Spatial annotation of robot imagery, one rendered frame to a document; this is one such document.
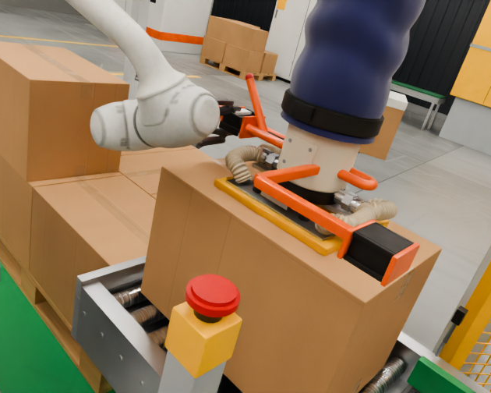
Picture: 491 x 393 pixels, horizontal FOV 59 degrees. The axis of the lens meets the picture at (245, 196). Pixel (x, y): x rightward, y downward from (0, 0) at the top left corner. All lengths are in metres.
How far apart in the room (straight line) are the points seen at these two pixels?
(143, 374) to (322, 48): 0.82
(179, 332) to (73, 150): 1.39
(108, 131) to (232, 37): 7.77
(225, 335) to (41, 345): 1.42
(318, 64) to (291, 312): 0.50
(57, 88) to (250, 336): 1.17
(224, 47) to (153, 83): 7.89
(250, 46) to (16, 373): 7.21
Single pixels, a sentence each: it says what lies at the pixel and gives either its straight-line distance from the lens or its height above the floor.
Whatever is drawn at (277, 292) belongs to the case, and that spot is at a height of 0.85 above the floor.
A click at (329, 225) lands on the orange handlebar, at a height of 1.08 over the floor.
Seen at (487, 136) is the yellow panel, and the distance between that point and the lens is 8.34.
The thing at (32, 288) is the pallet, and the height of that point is 0.09.
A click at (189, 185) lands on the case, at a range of 1.04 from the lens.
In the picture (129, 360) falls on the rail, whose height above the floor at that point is 0.54.
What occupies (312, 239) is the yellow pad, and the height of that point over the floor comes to 0.97.
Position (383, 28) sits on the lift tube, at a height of 1.38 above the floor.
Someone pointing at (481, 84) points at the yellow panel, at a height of 1.02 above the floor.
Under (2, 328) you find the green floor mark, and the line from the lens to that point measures 2.02.
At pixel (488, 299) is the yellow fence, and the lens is 1.37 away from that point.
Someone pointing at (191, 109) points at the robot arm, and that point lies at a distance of 0.77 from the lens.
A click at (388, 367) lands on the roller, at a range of 1.37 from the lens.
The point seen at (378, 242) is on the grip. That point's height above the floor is 1.10.
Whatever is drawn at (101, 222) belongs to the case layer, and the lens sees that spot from 1.63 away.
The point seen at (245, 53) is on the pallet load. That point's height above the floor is 0.46.
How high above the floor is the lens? 1.37
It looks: 24 degrees down
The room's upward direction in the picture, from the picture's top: 15 degrees clockwise
